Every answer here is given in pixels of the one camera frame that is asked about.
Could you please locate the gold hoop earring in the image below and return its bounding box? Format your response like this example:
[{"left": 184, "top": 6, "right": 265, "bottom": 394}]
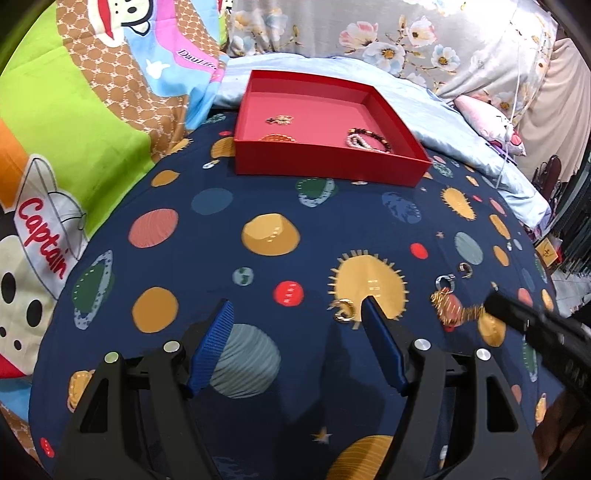
[{"left": 458, "top": 262, "right": 474, "bottom": 279}]

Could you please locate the colourful monkey cartoon quilt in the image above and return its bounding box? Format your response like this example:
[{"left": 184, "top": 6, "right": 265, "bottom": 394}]
[{"left": 1, "top": 1, "right": 228, "bottom": 459}]

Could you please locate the gold crescent moon earring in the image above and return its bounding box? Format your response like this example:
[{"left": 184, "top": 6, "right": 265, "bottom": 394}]
[{"left": 328, "top": 298, "right": 356, "bottom": 324}]

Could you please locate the grey floral quilt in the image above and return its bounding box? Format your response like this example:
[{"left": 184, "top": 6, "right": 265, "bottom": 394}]
[{"left": 226, "top": 0, "right": 558, "bottom": 113}]

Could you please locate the black bead gold charm bracelet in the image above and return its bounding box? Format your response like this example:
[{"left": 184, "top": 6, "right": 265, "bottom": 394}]
[{"left": 346, "top": 127, "right": 394, "bottom": 154}]

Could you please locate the light blue pillow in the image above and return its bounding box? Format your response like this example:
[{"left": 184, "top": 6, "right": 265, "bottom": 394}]
[{"left": 213, "top": 53, "right": 551, "bottom": 229}]

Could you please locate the red shallow box tray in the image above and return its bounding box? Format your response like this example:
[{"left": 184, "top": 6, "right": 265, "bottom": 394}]
[{"left": 235, "top": 70, "right": 432, "bottom": 187}]

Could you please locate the gold fringe necklace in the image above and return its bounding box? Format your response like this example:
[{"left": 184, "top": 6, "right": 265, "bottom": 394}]
[{"left": 430, "top": 286, "right": 486, "bottom": 328}]

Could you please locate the pink cartoon plush pillow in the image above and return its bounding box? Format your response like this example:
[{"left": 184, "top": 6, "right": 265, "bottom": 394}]
[{"left": 454, "top": 95, "right": 527, "bottom": 157}]

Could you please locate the navy planet print sheet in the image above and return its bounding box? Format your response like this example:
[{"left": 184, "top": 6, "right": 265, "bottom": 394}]
[{"left": 39, "top": 113, "right": 561, "bottom": 479}]

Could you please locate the white charging cable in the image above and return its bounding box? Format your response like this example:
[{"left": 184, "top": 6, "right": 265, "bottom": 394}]
[{"left": 493, "top": 73, "right": 523, "bottom": 190}]

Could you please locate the right hand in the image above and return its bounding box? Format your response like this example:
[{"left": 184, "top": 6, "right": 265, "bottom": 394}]
[{"left": 533, "top": 390, "right": 586, "bottom": 471}]

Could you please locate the dark wooden chair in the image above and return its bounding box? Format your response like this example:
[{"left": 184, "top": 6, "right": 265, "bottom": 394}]
[{"left": 532, "top": 155, "right": 562, "bottom": 200}]

